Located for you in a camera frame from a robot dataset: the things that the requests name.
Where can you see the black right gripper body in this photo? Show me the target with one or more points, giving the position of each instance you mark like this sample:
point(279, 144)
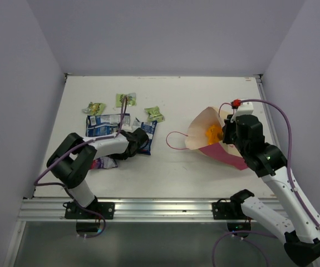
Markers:
point(230, 136)

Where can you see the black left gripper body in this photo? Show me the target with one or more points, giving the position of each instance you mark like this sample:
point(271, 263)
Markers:
point(121, 156)

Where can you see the orange mango gummy bag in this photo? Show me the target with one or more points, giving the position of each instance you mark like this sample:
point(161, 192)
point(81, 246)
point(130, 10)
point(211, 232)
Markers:
point(214, 134)

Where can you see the cream pink paper cake bag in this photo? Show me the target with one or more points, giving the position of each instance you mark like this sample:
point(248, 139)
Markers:
point(205, 136)

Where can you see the purple Fox's candy bag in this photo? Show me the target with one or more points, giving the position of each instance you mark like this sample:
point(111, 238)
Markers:
point(103, 163)

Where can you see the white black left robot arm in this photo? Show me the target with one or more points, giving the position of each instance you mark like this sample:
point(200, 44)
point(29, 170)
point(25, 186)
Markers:
point(73, 158)

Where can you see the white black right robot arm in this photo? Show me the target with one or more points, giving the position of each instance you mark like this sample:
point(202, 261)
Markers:
point(299, 232)

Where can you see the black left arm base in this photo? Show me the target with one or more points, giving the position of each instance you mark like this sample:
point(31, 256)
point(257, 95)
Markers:
point(90, 211)

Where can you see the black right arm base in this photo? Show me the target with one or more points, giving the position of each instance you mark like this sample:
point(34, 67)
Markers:
point(226, 210)

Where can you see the large blue chips bag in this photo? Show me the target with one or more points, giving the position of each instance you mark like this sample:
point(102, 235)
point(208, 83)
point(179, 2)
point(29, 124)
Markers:
point(101, 125)

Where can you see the green candy packet back side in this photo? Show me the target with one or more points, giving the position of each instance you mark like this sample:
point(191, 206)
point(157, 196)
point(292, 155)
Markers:
point(154, 114)

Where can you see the green Himalaya candy packet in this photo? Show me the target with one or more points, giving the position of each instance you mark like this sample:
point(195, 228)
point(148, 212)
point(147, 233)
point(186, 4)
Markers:
point(128, 99)

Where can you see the crumpled green candy packet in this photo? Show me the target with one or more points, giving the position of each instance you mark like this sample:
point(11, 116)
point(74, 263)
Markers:
point(94, 109)

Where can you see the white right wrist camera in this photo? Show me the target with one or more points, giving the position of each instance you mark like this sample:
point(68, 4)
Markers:
point(241, 107)

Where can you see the aluminium table edge rail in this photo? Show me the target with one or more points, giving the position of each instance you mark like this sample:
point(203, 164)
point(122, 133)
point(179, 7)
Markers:
point(268, 124)

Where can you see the aluminium front mounting rail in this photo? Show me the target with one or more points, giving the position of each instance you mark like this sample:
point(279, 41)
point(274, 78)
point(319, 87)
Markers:
point(158, 210)

